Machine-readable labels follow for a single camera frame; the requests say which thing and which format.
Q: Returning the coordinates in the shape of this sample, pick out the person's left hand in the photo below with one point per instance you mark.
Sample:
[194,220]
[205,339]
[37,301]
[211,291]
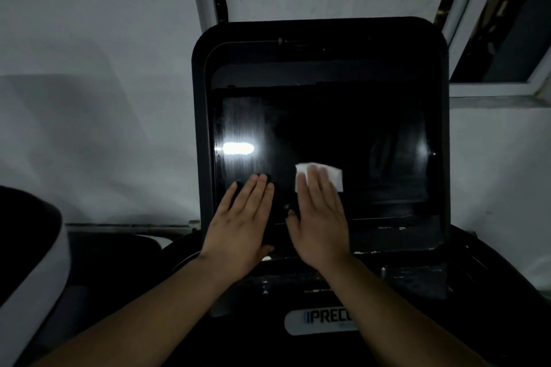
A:
[236,237]

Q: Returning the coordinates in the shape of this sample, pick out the person's right hand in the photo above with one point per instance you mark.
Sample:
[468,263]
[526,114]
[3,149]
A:
[320,229]

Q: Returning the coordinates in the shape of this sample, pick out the white wet wipe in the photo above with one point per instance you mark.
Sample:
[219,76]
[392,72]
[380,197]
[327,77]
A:
[333,176]

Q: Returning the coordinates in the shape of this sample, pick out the person's right forearm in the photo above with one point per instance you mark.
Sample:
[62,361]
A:
[396,315]

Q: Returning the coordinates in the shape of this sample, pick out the person's left forearm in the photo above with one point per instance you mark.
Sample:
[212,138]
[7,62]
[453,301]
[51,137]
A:
[137,315]

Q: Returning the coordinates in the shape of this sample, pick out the white framed window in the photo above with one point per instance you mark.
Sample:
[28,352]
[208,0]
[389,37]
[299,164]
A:
[490,89]

